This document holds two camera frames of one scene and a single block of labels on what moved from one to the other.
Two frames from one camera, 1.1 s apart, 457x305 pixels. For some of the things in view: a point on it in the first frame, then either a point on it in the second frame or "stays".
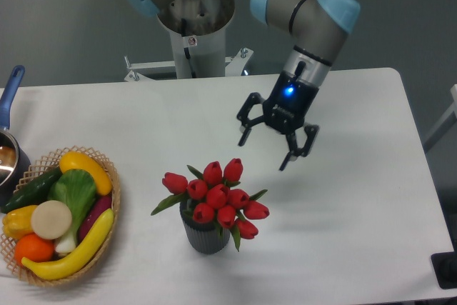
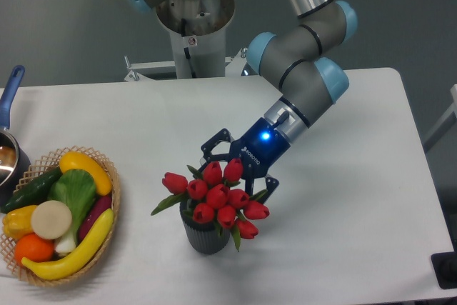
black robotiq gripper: (284, 111) to (259, 149)
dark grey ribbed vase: (204, 237) stays
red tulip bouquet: (212, 198) stays
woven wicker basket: (44, 165) stays
